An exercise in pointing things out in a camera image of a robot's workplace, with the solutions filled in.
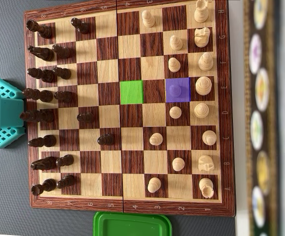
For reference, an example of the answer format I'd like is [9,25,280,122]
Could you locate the white wooden pawn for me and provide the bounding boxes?
[147,177,162,194]
[168,57,181,73]
[169,85,182,98]
[142,9,156,28]
[172,157,185,172]
[149,132,164,146]
[170,35,183,51]
[169,106,182,119]

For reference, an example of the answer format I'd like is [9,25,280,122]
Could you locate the teal perforated robot base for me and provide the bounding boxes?
[0,77,27,150]

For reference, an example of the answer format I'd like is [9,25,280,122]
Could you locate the dark brown wooden pawn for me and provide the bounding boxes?
[56,175,75,189]
[77,112,95,123]
[97,134,115,146]
[52,44,71,59]
[70,17,90,34]
[56,154,75,168]
[53,67,72,80]
[54,91,74,103]

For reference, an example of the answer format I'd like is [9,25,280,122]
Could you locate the wooden folding chessboard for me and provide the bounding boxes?
[23,0,237,218]

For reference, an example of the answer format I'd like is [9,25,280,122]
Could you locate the white wooden king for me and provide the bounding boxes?
[195,76,213,96]

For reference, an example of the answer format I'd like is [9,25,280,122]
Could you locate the white wooden bishop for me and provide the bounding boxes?
[198,52,214,72]
[201,130,217,146]

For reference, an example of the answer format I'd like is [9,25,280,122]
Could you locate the white wooden knight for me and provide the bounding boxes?
[198,154,215,173]
[194,27,211,49]

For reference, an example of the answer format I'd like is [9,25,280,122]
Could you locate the white wooden rook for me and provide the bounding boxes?
[198,177,215,200]
[194,0,210,23]

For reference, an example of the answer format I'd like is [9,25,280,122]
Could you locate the dark brown wooden bishop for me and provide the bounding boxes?
[28,135,57,148]
[27,67,57,83]

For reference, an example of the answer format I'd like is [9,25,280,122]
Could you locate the dark brown wooden queen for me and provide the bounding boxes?
[19,110,55,123]

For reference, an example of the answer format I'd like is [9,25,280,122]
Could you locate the dark brown wooden king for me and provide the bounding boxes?
[22,88,54,103]

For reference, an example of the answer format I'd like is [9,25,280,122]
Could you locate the dark brown wooden knight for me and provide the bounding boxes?
[28,45,55,62]
[30,156,58,171]

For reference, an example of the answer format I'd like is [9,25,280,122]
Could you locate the green plastic tray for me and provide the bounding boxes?
[93,210,173,236]

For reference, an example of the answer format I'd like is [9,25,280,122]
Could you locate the dark brown wooden rook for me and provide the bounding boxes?
[26,19,53,39]
[30,178,56,197]

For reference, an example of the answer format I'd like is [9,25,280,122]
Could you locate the dark patterned medallion cloth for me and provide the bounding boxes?
[243,0,281,236]

